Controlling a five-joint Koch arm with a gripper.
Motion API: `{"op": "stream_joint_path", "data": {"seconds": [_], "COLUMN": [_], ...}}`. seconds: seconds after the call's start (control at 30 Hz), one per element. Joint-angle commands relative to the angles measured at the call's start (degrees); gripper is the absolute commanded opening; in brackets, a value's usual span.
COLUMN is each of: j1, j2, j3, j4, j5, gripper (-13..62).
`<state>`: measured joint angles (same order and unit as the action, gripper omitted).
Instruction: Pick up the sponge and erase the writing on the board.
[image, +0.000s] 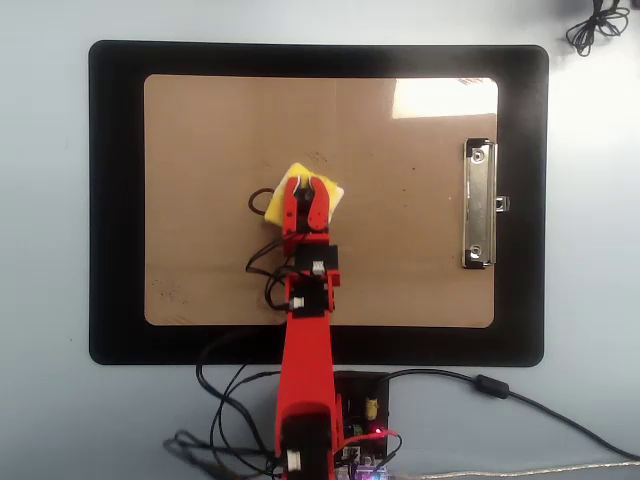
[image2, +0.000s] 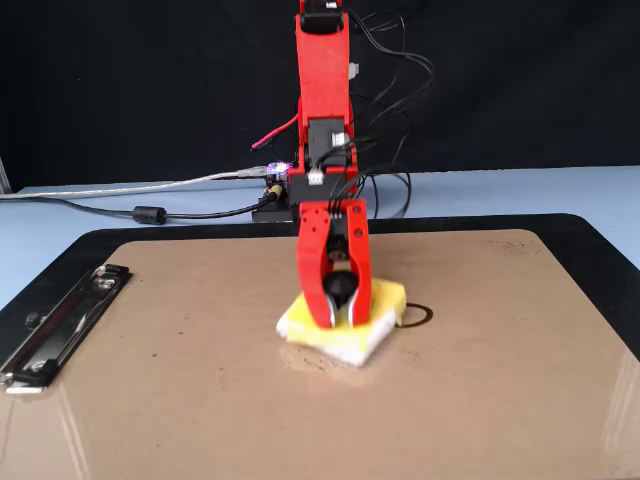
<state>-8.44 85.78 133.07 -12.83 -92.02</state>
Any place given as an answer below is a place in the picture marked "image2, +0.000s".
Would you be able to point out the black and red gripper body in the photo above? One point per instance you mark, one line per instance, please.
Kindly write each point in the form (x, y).
(305, 187)

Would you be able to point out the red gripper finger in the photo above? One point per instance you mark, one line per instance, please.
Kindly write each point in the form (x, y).
(312, 260)
(361, 260)

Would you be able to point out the yellow sponge with black knob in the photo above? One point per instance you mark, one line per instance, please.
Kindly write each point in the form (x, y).
(385, 295)

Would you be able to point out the black robot base with board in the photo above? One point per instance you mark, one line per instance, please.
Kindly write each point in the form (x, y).
(270, 212)

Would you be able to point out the red robot arm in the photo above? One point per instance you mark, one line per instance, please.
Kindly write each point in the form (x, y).
(322, 70)

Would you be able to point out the brown clipboard board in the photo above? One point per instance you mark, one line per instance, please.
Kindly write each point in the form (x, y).
(300, 425)

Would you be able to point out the black backdrop cloth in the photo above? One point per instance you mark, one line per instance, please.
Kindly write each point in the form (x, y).
(125, 85)

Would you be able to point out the black rectangular mat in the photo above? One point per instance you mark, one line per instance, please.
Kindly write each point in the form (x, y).
(600, 235)

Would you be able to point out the metal clipboard clip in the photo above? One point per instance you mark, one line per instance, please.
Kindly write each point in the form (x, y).
(65, 325)

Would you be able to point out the grey metal frame edge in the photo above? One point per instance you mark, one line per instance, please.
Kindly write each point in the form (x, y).
(3, 175)

